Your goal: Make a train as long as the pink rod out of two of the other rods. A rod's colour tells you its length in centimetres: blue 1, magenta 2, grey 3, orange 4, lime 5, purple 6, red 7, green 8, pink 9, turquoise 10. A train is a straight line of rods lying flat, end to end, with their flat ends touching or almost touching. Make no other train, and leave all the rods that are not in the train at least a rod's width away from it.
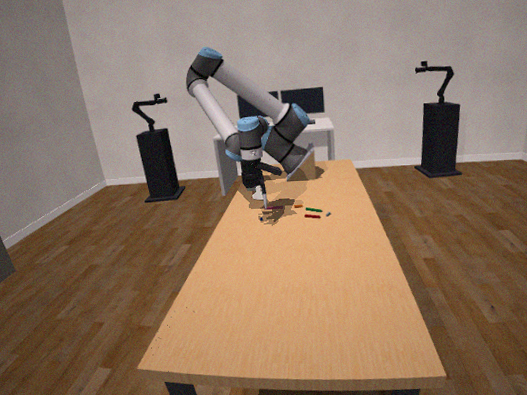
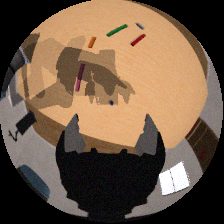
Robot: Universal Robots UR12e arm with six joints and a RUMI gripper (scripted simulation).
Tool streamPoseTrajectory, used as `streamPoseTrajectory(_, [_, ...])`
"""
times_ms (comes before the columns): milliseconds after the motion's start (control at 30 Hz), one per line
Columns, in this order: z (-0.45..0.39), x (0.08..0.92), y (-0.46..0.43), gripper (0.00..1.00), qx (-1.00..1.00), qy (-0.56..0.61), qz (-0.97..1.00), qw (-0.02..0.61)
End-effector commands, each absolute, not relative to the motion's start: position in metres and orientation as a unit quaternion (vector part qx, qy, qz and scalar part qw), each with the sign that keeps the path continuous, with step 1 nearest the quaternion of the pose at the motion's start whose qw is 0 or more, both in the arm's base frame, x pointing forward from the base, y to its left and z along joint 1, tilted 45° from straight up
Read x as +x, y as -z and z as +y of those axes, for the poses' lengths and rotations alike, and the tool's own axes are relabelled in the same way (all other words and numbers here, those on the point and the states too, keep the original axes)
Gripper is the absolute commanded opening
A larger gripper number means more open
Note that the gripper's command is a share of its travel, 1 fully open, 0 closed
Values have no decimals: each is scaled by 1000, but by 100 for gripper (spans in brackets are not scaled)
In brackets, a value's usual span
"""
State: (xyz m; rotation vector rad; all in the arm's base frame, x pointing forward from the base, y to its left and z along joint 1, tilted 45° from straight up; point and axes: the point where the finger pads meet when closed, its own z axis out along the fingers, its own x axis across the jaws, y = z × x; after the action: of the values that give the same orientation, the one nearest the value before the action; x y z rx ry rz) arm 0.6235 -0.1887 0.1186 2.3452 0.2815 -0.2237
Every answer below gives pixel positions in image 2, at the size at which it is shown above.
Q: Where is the green rod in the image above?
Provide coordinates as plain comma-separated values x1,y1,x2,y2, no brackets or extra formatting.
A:
107,24,128,37

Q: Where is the dark pink rod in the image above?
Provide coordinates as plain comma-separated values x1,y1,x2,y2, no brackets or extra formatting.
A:
75,63,85,92

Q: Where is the orange rod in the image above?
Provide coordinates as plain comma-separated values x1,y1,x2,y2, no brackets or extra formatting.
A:
88,37,96,48

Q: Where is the dark red rod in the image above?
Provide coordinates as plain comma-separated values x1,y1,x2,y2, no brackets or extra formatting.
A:
131,34,146,46

